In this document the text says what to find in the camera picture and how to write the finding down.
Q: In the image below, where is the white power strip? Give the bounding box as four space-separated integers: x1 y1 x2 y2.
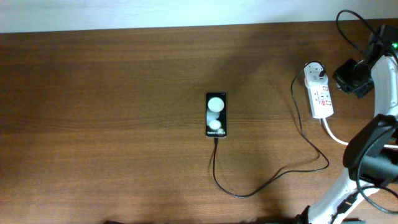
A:
303 61 334 119

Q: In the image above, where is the black charging cable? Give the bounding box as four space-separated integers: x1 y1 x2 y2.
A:
212 60 330 199

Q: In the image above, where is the black smartphone with white circles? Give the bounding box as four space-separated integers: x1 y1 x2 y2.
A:
205 92 228 138

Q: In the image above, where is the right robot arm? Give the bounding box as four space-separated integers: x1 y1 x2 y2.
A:
295 25 397 223

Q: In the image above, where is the white USB charger plug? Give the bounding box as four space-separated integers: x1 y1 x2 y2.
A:
304 62 328 88

